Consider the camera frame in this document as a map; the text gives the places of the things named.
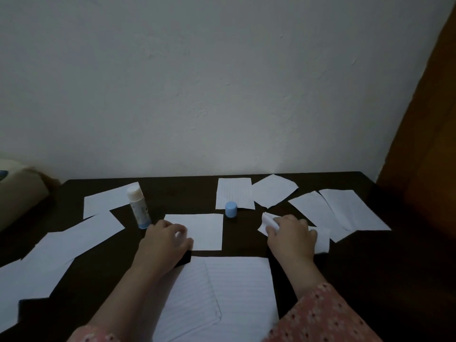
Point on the person's left hand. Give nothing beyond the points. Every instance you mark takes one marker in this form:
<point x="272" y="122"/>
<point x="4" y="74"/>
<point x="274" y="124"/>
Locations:
<point x="160" y="249"/>

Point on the person's right hand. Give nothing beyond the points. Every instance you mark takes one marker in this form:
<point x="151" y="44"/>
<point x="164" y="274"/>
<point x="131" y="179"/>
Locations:
<point x="294" y="242"/>

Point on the white panda print glue stick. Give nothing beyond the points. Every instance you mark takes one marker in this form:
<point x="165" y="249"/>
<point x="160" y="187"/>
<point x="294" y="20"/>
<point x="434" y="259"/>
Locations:
<point x="137" y="203"/>

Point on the blue glue stick cap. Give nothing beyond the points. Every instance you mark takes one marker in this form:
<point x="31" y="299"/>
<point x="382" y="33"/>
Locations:
<point x="231" y="210"/>

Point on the white paper sheets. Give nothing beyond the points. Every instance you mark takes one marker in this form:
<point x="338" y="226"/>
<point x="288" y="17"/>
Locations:
<point x="107" y="201"/>

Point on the person's left forearm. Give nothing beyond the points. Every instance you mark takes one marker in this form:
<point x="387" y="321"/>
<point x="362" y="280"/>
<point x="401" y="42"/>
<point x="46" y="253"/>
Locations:
<point x="121" y="302"/>

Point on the person's right forearm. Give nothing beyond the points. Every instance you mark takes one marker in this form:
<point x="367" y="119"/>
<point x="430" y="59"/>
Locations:
<point x="313" y="317"/>

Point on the beige mattress with whale print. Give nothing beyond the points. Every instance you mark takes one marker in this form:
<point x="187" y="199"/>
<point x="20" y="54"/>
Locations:
<point x="18" y="195"/>

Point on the brown wooden furniture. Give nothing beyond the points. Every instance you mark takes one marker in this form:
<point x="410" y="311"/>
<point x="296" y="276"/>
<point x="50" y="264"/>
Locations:
<point x="427" y="156"/>

